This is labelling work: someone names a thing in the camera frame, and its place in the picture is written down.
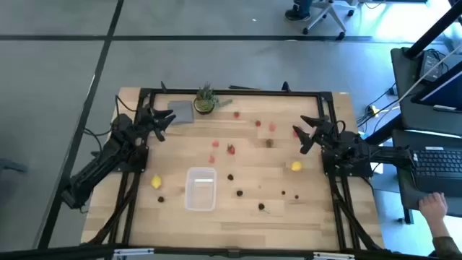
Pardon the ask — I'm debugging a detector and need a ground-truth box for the black computer keyboard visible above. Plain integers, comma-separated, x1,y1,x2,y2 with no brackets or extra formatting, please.
411,147,462,196

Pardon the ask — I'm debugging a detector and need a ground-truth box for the grey blue furniture leg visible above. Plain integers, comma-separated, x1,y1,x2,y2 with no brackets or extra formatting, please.
0,157,29,174

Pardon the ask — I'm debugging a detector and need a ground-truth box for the black aluminium table frame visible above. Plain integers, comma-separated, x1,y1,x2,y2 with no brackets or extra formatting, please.
81,81,385,254

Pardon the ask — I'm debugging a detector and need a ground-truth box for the folded grey cloth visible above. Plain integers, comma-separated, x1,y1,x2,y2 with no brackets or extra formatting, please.
167,100,196,126

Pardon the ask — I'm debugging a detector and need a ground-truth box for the black computer monitor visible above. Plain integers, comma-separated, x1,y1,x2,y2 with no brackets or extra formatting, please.
411,61,462,113

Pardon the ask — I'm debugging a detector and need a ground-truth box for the potted green succulent plant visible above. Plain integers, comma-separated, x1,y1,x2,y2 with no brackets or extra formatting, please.
193,82,234,116

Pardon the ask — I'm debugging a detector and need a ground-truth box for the person's forearm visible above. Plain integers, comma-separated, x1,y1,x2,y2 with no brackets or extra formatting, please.
431,220,462,260

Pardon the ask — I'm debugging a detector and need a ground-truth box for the silver metal bracket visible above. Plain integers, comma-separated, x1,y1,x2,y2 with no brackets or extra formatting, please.
112,247,155,258
313,251,357,260

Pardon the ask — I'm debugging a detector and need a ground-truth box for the white office chair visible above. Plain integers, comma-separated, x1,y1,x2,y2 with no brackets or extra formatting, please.
302,0,357,41

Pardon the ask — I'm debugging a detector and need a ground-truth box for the black slanted pole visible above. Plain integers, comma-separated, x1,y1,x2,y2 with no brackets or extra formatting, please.
404,0,462,59

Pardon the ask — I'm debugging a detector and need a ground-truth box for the clear plastic tupperware container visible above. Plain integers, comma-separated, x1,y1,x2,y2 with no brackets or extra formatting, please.
184,166,218,212

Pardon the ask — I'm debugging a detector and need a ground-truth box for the person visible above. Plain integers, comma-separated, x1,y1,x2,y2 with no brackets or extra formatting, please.
284,0,313,22

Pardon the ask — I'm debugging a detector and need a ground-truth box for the thick black frame beam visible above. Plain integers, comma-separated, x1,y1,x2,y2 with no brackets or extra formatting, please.
0,243,462,260

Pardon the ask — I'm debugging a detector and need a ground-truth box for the black floor cable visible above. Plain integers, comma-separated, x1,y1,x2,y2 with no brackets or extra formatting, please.
356,82,402,128

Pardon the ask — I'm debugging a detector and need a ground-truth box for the black desk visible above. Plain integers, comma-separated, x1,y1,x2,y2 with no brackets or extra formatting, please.
391,46,462,137
392,129,462,225

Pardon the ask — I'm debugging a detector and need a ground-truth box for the person's hand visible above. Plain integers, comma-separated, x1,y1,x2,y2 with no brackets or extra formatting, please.
418,192,449,225

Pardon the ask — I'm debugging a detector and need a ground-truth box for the black power device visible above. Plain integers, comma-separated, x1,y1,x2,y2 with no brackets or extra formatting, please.
418,50,448,84

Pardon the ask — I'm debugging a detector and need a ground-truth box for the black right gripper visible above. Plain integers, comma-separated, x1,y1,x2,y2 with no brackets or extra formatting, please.
292,115,347,155

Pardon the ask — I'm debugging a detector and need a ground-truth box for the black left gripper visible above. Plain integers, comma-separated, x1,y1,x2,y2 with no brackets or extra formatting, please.
136,107,177,142

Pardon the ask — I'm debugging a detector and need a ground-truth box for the thin white rod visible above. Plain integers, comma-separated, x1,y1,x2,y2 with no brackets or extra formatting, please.
396,45,462,104

